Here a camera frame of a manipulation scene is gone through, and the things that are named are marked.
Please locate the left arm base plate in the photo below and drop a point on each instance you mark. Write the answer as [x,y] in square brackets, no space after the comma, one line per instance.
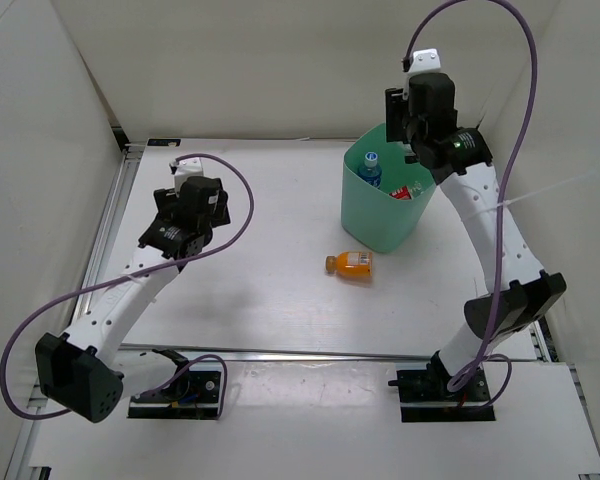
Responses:
[196,395]

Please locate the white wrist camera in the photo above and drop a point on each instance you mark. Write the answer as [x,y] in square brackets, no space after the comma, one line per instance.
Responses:
[182,170]
[421,62]

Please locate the red label clear bottle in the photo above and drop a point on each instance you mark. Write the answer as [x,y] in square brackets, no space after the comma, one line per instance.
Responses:
[407,192]

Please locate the aluminium table rail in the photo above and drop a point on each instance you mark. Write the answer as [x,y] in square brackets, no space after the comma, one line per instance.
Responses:
[254,355]

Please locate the orange juice bottle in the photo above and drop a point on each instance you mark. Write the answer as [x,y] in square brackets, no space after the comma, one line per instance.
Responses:
[351,264]

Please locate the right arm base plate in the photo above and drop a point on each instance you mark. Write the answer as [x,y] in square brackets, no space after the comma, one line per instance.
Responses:
[424,400]

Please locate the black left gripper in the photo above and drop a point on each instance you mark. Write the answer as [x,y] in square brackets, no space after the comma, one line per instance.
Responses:
[165,200]

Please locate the blue label water bottle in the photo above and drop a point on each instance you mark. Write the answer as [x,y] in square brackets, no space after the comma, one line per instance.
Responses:
[370,170]

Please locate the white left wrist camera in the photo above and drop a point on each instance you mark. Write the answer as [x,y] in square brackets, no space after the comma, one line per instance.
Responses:
[182,170]

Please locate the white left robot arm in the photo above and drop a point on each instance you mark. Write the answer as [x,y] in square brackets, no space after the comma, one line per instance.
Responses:
[83,369]

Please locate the green plastic bin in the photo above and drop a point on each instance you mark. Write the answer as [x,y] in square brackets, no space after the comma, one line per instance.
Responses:
[371,215]

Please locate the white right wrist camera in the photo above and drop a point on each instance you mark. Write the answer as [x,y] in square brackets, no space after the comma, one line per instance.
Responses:
[421,62]

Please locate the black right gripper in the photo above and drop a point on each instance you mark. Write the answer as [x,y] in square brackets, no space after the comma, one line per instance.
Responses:
[396,106]

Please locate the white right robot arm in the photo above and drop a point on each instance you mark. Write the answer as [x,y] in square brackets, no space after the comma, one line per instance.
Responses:
[519,289]

